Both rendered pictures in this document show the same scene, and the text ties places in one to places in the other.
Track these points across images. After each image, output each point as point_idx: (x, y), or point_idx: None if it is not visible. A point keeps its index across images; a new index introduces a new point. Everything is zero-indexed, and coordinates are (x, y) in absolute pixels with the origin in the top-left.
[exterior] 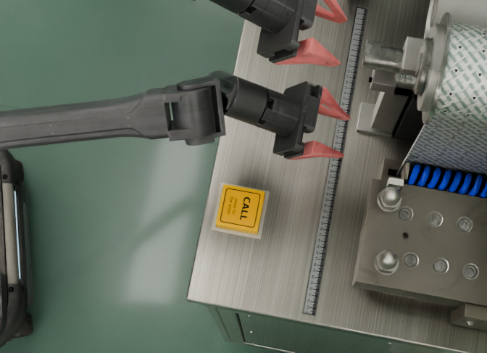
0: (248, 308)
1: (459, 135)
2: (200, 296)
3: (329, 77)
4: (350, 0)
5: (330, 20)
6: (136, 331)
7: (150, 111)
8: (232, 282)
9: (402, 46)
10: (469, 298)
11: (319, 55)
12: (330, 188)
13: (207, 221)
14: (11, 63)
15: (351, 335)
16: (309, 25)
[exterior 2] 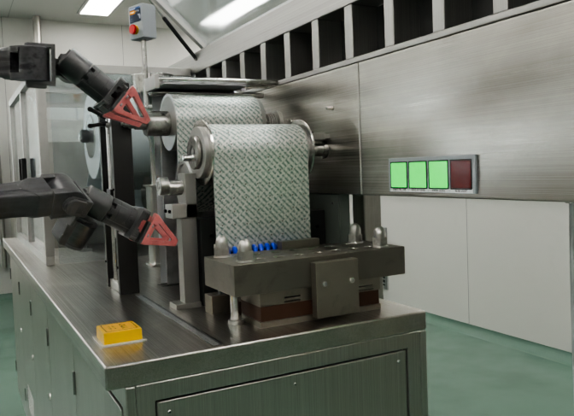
0: (166, 355)
1: (235, 180)
2: (117, 363)
3: (139, 307)
4: (129, 295)
5: (133, 125)
6: None
7: (34, 181)
8: (141, 354)
9: (177, 295)
10: (309, 256)
11: (138, 96)
12: (179, 321)
13: (94, 347)
14: None
15: (263, 396)
16: (126, 86)
